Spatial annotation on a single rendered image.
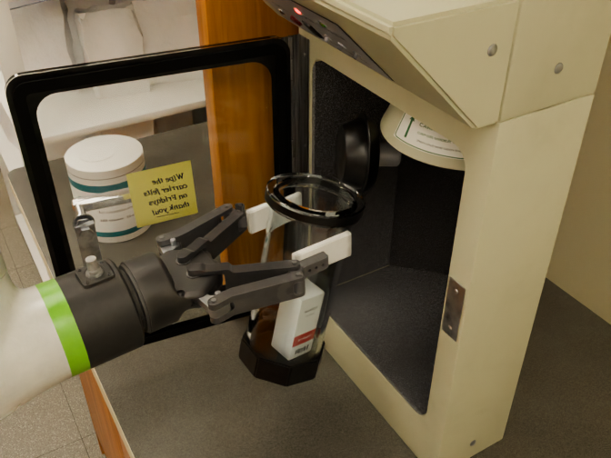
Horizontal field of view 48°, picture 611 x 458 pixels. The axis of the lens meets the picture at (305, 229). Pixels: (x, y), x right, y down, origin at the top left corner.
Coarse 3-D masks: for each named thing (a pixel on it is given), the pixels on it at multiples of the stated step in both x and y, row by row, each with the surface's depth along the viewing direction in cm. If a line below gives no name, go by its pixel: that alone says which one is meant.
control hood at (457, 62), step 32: (320, 0) 50; (352, 0) 47; (384, 0) 47; (416, 0) 47; (448, 0) 47; (480, 0) 47; (512, 0) 48; (352, 32) 52; (384, 32) 44; (416, 32) 45; (448, 32) 46; (480, 32) 48; (512, 32) 49; (384, 64) 55; (416, 64) 47; (448, 64) 48; (480, 64) 49; (448, 96) 50; (480, 96) 51
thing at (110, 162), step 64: (256, 64) 76; (64, 128) 72; (128, 128) 74; (192, 128) 77; (256, 128) 81; (64, 192) 75; (128, 192) 79; (192, 192) 82; (256, 192) 86; (128, 256) 83; (256, 256) 92
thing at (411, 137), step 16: (400, 112) 70; (384, 128) 72; (400, 128) 69; (416, 128) 68; (400, 144) 69; (416, 144) 68; (432, 144) 67; (448, 144) 66; (432, 160) 67; (448, 160) 66; (464, 160) 66
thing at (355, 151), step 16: (352, 128) 73; (368, 128) 72; (336, 144) 78; (352, 144) 72; (368, 144) 71; (384, 144) 75; (336, 160) 78; (352, 160) 72; (368, 160) 71; (384, 160) 75; (400, 160) 75; (352, 176) 73; (368, 176) 72
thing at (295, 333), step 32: (288, 192) 76; (320, 192) 77; (352, 192) 75; (288, 224) 70; (352, 224) 71; (288, 256) 72; (320, 288) 74; (256, 320) 77; (288, 320) 75; (320, 320) 76; (256, 352) 78; (288, 352) 77
